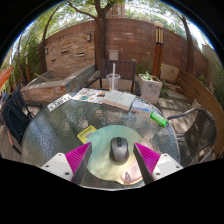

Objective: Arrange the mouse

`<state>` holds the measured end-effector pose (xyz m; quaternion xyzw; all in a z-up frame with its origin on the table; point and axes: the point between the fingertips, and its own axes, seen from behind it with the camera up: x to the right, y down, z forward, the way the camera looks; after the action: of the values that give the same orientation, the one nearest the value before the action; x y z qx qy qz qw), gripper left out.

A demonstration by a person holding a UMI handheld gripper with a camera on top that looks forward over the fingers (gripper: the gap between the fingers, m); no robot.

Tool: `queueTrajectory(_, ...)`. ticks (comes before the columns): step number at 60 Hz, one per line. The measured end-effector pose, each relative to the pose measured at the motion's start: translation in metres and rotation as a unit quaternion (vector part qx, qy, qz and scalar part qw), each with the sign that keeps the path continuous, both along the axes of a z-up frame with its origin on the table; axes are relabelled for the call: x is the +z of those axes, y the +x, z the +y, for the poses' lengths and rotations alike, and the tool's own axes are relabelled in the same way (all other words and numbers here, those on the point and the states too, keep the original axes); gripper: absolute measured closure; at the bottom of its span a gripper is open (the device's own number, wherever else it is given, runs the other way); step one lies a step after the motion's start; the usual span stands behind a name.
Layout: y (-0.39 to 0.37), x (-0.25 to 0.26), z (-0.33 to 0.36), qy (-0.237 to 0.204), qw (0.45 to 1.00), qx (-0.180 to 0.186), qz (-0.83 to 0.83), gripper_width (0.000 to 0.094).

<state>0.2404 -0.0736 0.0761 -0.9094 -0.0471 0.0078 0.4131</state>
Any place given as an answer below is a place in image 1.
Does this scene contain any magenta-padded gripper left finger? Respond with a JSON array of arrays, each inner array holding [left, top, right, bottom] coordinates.
[[40, 142, 94, 185]]

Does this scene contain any black metal chair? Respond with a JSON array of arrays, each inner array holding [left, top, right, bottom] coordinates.
[[0, 87, 44, 155]]

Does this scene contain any white printed strip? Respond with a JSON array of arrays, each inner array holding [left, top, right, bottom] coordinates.
[[46, 93, 73, 113]]

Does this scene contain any dark grey computer mouse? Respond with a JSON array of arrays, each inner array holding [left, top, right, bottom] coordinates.
[[109, 136, 130, 163]]

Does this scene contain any curved wooden bench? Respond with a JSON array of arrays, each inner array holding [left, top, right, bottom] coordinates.
[[175, 69, 224, 158]]

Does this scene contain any grey wall box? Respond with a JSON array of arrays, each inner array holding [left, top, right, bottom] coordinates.
[[108, 49, 120, 62]]

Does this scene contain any beige stone block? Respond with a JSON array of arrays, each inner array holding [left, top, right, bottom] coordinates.
[[160, 63, 181, 85]]

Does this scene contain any large forked tree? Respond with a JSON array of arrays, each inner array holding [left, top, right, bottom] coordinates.
[[66, 0, 128, 71]]

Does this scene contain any yellow card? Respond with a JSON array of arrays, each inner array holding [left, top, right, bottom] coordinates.
[[76, 125, 98, 145]]

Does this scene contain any colourful printed magazine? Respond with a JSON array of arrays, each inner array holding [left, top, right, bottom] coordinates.
[[72, 87, 107, 105]]

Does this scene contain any pastel rainbow mouse pad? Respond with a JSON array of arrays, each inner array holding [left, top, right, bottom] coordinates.
[[83, 124, 155, 186]]

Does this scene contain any dark wicker armchair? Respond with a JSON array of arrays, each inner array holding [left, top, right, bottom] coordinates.
[[166, 107, 218, 168]]

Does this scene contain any open white book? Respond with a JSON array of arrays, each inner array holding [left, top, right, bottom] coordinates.
[[101, 89, 137, 112]]

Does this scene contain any concrete planter with plant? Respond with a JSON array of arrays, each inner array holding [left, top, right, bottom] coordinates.
[[137, 70, 164, 105]]

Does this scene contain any green plastic box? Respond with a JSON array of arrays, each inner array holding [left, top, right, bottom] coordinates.
[[149, 110, 169, 128]]

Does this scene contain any dark wooden slatted chair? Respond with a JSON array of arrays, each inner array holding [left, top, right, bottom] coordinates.
[[87, 59, 141, 96]]

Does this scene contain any tall slender tree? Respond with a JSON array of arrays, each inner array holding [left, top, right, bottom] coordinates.
[[176, 13, 196, 76]]

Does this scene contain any stone water trough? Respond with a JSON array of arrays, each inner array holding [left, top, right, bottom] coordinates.
[[20, 63, 97, 106]]

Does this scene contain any blue and white booklet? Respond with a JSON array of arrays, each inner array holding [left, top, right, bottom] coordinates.
[[130, 99, 153, 114]]

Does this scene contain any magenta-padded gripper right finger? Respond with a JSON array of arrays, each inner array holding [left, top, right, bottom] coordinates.
[[134, 142, 184, 185]]

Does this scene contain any wooden lantern lamp post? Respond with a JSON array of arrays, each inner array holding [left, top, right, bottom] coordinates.
[[151, 20, 165, 79]]

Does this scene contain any thin leaning tree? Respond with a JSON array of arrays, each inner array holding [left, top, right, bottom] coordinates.
[[39, 9, 58, 74]]

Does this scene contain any clear plastic cup with straw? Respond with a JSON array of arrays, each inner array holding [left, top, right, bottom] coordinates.
[[106, 62, 122, 92]]

